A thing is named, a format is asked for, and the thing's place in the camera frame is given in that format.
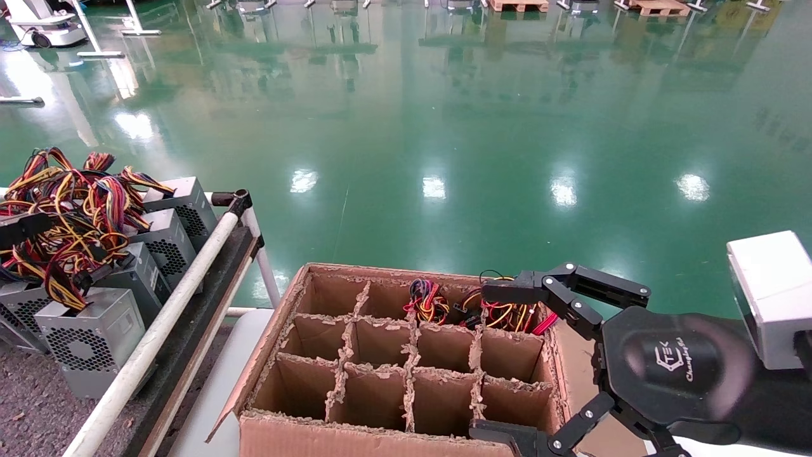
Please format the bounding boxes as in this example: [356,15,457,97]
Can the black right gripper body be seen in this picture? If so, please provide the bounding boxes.
[596,307,812,451]

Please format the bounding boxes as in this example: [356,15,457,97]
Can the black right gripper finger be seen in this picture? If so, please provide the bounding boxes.
[469,390,689,457]
[480,262,652,343]

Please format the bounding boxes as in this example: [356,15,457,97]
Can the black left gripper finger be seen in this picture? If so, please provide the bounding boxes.
[0,213,56,251]

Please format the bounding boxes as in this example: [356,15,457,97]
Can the grey power supply with wires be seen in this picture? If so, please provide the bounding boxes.
[35,267,148,401]

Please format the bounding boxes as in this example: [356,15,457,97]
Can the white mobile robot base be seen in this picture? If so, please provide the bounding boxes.
[3,0,88,50]

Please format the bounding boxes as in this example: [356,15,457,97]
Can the power supply in box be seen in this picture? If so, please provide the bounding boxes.
[455,270,559,336]

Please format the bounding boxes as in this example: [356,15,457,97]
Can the grey metal power supply unit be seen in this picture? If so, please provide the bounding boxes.
[95,241,173,328]
[124,209,199,277]
[143,176,219,251]
[0,279,51,354]

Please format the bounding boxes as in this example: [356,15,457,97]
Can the cardboard box with dividers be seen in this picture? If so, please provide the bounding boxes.
[206,262,648,457]

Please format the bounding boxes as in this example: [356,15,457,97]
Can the grey felt table mat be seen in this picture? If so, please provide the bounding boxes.
[0,327,137,457]

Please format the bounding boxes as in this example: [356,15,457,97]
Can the white stand pole with foot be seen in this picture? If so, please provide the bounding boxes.
[122,0,162,37]
[67,0,126,60]

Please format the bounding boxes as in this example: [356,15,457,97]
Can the black pipe clamp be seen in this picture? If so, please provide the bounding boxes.
[211,189,253,220]

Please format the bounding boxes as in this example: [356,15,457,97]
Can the white table leg pipe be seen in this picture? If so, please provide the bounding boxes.
[241,206,282,308]

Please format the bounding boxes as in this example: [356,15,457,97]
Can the wooden pallet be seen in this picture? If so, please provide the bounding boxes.
[487,0,550,13]
[628,0,691,18]

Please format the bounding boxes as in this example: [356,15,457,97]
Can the tangled red yellow wire harness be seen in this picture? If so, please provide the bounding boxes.
[0,147,86,286]

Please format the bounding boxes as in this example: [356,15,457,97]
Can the multicoloured wire bundle with purple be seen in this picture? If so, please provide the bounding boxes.
[406,278,452,324]

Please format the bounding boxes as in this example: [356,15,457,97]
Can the grey power supplies with cables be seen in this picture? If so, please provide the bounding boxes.
[54,151,177,299]

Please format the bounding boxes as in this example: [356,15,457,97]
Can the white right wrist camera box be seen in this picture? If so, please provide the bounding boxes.
[726,230,812,371]

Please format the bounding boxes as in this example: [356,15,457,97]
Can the long white rail pipe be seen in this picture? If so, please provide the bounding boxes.
[63,209,247,457]

